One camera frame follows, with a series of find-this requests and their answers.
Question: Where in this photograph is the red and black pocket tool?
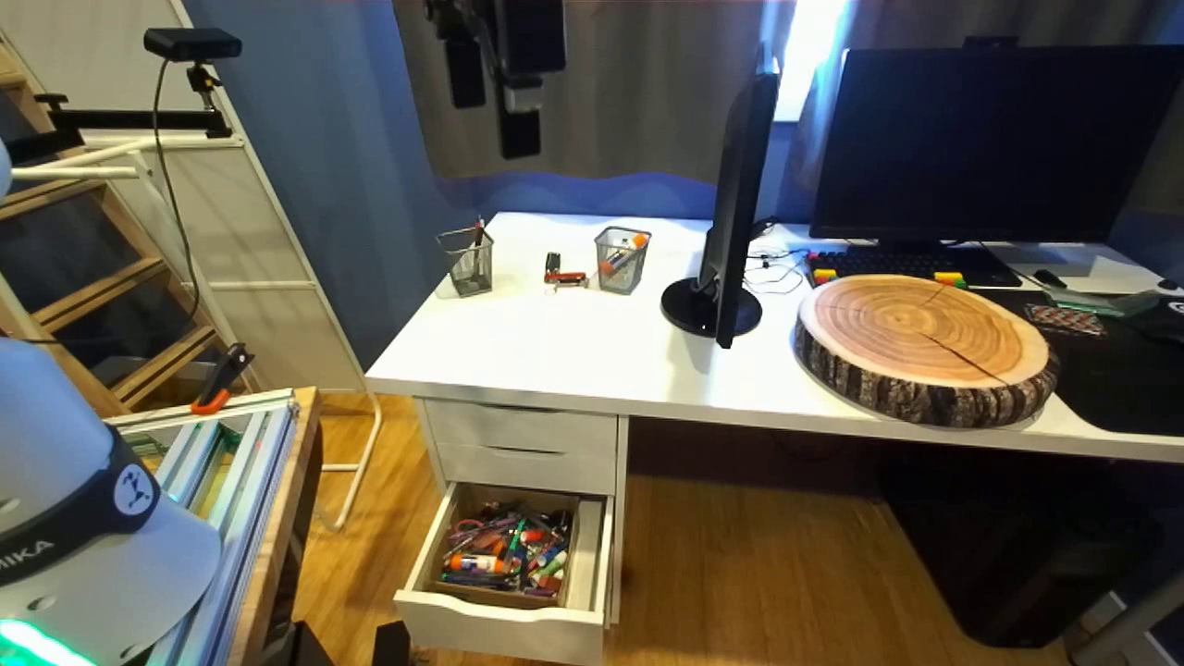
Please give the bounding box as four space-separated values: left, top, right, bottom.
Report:
543 251 590 290

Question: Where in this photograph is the wooden ladder shelf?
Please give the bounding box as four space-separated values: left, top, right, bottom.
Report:
0 37 243 419

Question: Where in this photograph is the wire mesh pen cup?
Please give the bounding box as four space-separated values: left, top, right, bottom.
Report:
594 226 652 295
436 226 495 298

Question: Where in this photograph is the thin black cable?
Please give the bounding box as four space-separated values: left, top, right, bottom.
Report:
743 216 813 296

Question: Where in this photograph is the heap of pens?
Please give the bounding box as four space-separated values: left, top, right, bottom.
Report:
441 503 574 596

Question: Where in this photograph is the black desk mat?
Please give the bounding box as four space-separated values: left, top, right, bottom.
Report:
969 285 1184 437

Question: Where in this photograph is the camera on mount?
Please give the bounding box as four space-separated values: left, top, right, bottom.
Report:
33 28 243 142

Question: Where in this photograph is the wooden drawer tray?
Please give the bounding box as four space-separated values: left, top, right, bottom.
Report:
428 502 582 611

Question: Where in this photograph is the black computer tower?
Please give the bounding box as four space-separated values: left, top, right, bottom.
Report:
877 451 1168 650

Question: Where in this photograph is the grey curtain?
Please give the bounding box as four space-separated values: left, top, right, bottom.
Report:
392 0 1184 216

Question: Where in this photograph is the white metal rack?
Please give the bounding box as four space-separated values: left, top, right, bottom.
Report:
9 0 383 532

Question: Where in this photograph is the small black monitor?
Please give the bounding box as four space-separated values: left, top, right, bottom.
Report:
660 54 782 351

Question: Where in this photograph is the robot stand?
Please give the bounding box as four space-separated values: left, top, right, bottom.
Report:
104 387 325 666

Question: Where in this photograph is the closed white drawer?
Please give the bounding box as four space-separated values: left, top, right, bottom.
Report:
433 442 619 498
422 400 620 460

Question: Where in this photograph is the open white drawer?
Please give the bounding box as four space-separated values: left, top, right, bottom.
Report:
394 480 617 666

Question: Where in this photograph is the clear green plastic case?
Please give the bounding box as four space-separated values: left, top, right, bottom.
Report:
1049 286 1160 318

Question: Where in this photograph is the window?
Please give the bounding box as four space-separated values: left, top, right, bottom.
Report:
775 0 854 123

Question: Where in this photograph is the red patterned packet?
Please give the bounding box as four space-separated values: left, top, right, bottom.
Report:
1024 302 1107 338

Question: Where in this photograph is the orange and black clamp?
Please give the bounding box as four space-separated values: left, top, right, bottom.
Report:
191 342 256 415

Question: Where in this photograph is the black keyboard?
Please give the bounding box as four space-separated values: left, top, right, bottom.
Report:
804 244 1024 289

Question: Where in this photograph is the log slice cushion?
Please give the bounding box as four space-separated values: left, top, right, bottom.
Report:
793 274 1061 429

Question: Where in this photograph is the large black monitor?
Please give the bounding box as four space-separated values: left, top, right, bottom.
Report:
809 37 1184 277

